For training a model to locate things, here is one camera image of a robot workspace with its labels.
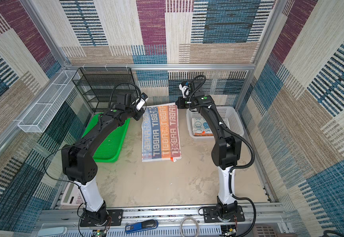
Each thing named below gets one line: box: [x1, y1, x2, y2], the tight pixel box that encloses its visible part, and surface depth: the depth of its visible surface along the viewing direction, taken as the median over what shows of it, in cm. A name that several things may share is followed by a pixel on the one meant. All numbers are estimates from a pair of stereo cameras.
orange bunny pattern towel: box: [193, 130, 214, 137], surface depth 104 cm
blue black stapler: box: [125, 219, 159, 233], surface depth 70 cm
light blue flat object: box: [37, 226, 68, 237], surface depth 72 cm
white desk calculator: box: [60, 181, 86, 205], surface depth 79 cm
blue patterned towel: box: [192, 117, 213, 134], surface depth 107 cm
